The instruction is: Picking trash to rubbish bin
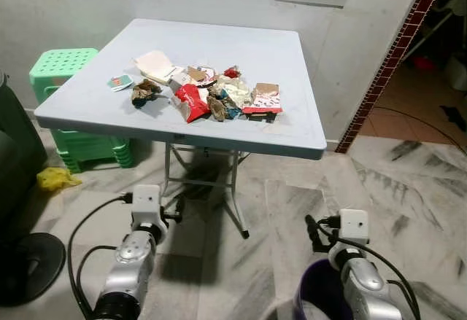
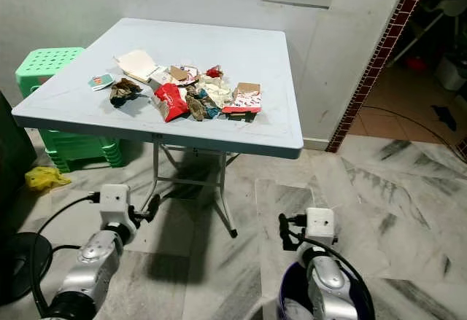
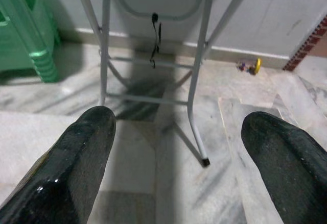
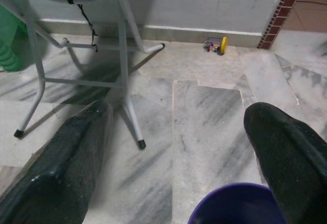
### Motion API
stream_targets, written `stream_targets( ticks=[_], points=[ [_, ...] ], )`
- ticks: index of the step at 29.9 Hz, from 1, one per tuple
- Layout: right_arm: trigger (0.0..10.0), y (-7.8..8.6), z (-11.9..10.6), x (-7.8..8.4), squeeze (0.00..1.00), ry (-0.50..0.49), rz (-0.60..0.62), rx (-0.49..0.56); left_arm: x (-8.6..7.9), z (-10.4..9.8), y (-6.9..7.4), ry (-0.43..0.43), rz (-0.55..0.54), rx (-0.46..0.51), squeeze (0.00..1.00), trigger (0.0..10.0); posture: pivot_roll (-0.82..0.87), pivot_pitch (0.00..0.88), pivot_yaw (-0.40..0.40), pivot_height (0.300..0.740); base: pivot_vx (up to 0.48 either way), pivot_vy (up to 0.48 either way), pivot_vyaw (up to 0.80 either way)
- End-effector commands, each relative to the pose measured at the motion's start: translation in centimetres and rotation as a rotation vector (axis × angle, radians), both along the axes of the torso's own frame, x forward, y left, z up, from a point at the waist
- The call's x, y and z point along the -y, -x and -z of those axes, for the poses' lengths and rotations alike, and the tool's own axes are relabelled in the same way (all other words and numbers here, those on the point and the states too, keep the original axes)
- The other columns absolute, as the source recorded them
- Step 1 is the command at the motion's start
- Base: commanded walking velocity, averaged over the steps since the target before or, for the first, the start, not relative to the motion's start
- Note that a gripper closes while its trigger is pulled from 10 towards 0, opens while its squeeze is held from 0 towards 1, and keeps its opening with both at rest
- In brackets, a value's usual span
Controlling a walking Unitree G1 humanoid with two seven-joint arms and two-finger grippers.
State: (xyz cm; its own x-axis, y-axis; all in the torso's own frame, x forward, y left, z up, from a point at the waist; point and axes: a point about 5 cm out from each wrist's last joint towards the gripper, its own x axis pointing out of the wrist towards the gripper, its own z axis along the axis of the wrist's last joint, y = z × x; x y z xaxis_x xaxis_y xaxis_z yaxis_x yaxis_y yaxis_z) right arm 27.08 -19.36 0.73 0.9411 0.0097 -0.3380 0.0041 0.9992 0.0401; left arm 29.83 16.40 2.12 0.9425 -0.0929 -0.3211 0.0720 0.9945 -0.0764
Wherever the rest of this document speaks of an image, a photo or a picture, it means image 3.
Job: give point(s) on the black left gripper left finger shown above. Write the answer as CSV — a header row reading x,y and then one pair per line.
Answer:
x,y
69,173

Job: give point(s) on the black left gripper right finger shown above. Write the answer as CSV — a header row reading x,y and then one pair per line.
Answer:
x,y
288,168

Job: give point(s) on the small yellow toy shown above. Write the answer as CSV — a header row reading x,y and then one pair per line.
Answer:
x,y
251,67

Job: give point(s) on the grey metal folding table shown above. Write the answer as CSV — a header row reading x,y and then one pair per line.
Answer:
x,y
198,63

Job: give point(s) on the green plastic stool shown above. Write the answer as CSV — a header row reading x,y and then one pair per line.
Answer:
x,y
30,30

